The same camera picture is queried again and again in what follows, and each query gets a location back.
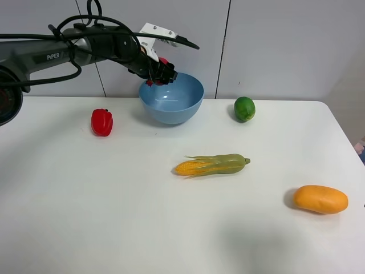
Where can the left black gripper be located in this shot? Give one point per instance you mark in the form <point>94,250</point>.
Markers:
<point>142,65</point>

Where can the red pomegranate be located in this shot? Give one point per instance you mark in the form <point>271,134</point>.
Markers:
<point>162,60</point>

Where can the orange mango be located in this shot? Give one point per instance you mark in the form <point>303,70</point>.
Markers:
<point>320,199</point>

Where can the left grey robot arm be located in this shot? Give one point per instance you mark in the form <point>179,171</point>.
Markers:
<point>80,46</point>

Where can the blue plastic bowl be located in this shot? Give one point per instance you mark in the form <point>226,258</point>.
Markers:
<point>174,103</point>

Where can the red bell pepper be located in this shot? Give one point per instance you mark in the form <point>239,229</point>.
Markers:
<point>101,122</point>

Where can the green lime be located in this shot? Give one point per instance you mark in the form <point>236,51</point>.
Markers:
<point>244,109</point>

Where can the corn cob with husk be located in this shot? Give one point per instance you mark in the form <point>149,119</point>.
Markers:
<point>211,165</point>

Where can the pink object at table edge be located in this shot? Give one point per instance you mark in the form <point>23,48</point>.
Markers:
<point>360,149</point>

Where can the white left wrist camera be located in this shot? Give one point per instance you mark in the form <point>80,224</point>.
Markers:
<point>153,33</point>

